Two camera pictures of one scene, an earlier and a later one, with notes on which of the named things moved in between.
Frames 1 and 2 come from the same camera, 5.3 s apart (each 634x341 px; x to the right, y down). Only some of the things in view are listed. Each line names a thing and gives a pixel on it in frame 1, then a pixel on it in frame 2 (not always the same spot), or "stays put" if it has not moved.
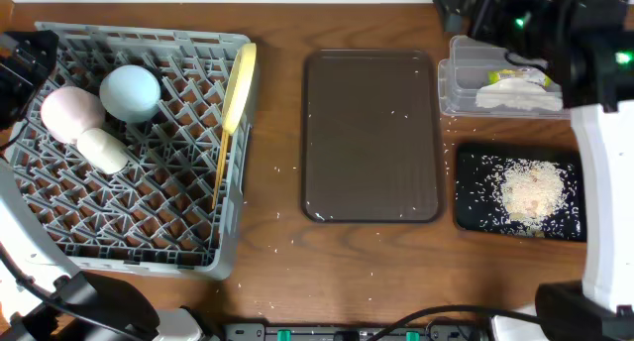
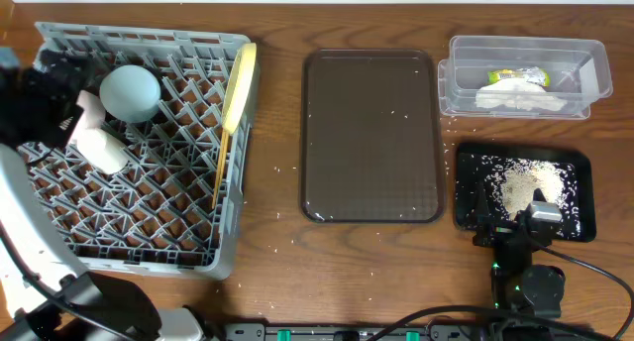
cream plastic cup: (102, 152) stays put
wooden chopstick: (225, 137) stays put
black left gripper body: (32, 56) → (54, 117)
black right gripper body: (466, 10) → (502, 233)
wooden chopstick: (222, 168) stays put
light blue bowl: (129, 93) stays put
